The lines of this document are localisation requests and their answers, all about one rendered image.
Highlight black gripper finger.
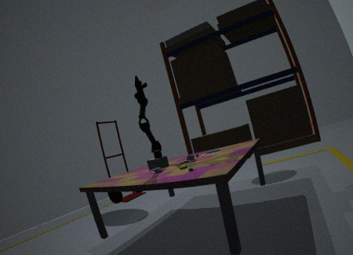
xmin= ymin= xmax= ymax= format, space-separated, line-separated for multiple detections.
xmin=135 ymin=76 xmax=141 ymax=84

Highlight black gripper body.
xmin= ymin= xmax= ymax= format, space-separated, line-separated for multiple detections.
xmin=135 ymin=82 xmax=143 ymax=92

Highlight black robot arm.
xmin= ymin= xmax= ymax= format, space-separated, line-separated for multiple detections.
xmin=134 ymin=82 xmax=162 ymax=158

